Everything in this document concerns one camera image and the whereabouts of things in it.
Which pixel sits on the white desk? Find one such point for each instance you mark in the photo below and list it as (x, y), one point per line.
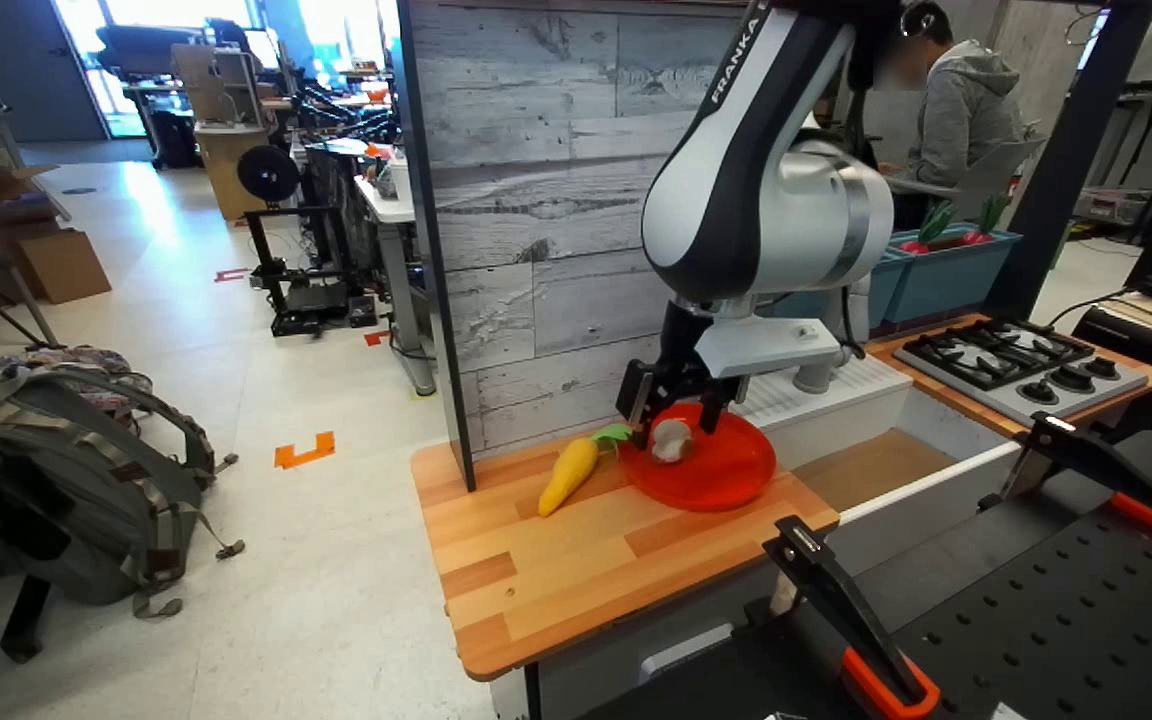
(396, 254)

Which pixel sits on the orange round plate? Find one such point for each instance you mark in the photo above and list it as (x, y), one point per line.
(731, 467)

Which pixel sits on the black frame post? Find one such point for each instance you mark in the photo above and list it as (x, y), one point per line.
(1071, 147)

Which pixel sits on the grey backpack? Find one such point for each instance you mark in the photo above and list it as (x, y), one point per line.
(70, 467)

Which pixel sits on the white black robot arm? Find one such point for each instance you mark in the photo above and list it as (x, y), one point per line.
(761, 201)

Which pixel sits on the black equipment stand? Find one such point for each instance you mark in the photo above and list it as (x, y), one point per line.
(296, 287)

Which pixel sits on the yellow plush carrot toy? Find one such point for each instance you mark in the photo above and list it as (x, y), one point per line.
(569, 470)

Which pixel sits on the toy stove top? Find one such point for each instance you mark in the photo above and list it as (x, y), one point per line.
(1003, 367)

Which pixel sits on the wooden cabinet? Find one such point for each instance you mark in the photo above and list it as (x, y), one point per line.
(229, 154)

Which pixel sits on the white toy sink basin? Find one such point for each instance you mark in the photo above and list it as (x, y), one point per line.
(841, 405)

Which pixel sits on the wooden butcher block counter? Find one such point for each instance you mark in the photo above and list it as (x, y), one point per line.
(576, 572)

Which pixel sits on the blue plastic bin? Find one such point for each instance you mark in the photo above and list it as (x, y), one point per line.
(950, 276)

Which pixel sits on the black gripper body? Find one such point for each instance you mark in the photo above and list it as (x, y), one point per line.
(683, 363)

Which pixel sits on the cardboard box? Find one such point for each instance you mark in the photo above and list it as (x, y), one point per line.
(62, 266)

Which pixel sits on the person in grey hoodie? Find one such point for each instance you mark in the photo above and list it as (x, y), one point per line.
(968, 123)

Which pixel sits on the grey wood backdrop panel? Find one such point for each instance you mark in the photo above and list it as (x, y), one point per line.
(539, 201)

